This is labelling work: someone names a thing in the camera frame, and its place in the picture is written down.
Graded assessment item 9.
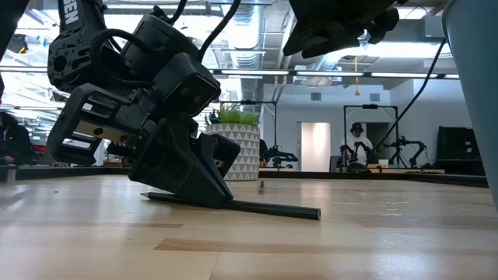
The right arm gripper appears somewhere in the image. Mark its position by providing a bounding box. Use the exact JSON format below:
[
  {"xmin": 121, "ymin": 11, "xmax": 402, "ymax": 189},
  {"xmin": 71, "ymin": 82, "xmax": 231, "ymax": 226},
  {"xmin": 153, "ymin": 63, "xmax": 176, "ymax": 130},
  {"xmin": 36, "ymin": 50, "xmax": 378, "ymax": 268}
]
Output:
[{"xmin": 282, "ymin": 0, "xmax": 401, "ymax": 60}]

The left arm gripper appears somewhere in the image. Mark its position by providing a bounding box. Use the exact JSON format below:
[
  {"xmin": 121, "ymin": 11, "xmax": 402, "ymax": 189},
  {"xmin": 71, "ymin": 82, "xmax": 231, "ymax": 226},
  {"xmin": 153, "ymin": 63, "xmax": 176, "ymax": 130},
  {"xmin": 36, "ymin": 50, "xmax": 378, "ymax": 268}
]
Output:
[{"xmin": 46, "ymin": 17, "xmax": 234, "ymax": 209}]

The black pencil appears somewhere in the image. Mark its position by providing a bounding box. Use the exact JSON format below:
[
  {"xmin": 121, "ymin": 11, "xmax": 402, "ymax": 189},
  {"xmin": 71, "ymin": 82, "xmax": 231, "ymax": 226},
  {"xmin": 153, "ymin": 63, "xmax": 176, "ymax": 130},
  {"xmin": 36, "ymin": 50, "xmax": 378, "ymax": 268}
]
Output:
[{"xmin": 141, "ymin": 191, "xmax": 322, "ymax": 222}]

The succulent in patterned white pot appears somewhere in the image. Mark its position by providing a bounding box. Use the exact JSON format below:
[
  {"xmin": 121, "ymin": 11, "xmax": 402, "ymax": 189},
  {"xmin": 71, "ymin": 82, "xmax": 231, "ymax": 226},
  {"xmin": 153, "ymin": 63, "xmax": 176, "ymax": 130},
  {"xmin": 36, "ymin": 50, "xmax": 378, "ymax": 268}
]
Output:
[{"xmin": 205, "ymin": 103, "xmax": 261, "ymax": 182}]

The person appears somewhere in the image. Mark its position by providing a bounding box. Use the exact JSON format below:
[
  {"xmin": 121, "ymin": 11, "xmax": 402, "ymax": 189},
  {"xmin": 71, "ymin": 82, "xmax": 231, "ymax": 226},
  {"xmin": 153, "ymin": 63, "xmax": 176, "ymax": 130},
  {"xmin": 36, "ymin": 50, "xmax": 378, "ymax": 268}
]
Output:
[
  {"xmin": 339, "ymin": 121, "xmax": 374, "ymax": 168},
  {"xmin": 259, "ymin": 138, "xmax": 272, "ymax": 168},
  {"xmin": 0, "ymin": 111, "xmax": 41, "ymax": 166}
]

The yellow hanging pendant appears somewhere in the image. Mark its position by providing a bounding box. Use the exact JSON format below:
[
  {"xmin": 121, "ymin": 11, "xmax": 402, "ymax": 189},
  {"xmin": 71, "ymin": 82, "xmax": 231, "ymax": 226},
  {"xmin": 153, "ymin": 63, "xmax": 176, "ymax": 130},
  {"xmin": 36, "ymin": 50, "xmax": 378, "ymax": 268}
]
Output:
[{"xmin": 352, "ymin": 56, "xmax": 361, "ymax": 96}]

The white door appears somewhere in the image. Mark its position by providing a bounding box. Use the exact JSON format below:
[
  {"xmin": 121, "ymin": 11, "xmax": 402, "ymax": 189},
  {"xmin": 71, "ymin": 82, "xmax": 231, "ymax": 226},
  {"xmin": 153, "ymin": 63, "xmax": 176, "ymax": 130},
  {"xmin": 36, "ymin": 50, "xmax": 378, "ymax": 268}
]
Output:
[{"xmin": 300, "ymin": 121, "xmax": 331, "ymax": 173}]

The background wooden table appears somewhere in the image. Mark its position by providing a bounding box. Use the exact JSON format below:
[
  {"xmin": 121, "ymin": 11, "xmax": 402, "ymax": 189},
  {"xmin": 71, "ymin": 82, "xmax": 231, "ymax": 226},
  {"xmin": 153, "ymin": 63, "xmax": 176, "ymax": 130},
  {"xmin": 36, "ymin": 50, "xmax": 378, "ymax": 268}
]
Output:
[{"xmin": 367, "ymin": 166, "xmax": 446, "ymax": 175}]

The teal plastic bin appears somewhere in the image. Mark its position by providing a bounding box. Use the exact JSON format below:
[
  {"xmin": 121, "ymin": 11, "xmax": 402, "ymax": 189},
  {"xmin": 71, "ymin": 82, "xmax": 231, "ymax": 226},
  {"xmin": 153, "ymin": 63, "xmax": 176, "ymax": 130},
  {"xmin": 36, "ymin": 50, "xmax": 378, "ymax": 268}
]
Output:
[{"xmin": 441, "ymin": 0, "xmax": 498, "ymax": 213}]

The black cabinet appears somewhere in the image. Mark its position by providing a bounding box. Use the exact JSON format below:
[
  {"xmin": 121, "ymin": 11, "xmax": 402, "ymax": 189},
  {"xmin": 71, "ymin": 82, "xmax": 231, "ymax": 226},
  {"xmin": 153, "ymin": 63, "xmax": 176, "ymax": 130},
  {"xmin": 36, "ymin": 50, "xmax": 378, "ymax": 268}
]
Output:
[{"xmin": 435, "ymin": 126, "xmax": 486, "ymax": 177}]

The background black rig frame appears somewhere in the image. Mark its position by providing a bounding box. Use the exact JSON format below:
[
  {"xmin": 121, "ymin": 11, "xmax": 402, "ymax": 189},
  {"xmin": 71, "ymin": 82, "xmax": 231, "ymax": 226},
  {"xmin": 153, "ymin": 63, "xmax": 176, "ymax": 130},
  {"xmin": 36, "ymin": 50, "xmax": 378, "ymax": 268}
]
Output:
[
  {"xmin": 221, "ymin": 100, "xmax": 279, "ymax": 172},
  {"xmin": 343, "ymin": 103, "xmax": 399, "ymax": 172}
]

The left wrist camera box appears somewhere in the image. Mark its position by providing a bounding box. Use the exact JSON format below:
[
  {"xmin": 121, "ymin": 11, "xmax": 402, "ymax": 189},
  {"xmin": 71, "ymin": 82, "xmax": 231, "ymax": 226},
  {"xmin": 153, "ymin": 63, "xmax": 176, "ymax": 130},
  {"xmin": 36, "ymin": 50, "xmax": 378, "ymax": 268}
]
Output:
[{"xmin": 151, "ymin": 52, "xmax": 222, "ymax": 117}]

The silver air duct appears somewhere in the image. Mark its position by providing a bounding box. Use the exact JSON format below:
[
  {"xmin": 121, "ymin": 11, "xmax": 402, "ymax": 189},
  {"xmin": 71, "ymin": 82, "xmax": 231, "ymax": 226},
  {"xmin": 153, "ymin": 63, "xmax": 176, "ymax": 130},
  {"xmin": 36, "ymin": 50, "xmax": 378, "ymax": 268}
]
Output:
[{"xmin": 229, "ymin": 3, "xmax": 269, "ymax": 102}]

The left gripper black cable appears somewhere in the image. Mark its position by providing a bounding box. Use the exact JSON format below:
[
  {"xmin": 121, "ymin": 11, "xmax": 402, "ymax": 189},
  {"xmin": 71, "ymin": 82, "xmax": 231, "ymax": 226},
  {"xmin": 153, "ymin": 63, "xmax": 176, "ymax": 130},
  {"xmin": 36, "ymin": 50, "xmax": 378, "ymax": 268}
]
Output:
[{"xmin": 196, "ymin": 0, "xmax": 243, "ymax": 63}]

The black metal table frame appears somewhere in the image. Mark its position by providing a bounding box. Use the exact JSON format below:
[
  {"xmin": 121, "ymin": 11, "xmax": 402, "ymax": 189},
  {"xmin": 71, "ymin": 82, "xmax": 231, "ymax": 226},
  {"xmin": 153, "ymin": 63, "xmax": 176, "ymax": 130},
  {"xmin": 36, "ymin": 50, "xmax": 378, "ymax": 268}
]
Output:
[{"xmin": 0, "ymin": 165, "xmax": 489, "ymax": 188}]

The black plugged frame cable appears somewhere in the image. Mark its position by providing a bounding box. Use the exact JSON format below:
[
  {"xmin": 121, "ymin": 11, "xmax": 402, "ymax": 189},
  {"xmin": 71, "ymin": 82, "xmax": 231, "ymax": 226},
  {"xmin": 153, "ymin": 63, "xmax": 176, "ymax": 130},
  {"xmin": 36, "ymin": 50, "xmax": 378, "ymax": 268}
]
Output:
[{"xmin": 347, "ymin": 37, "xmax": 448, "ymax": 173}]

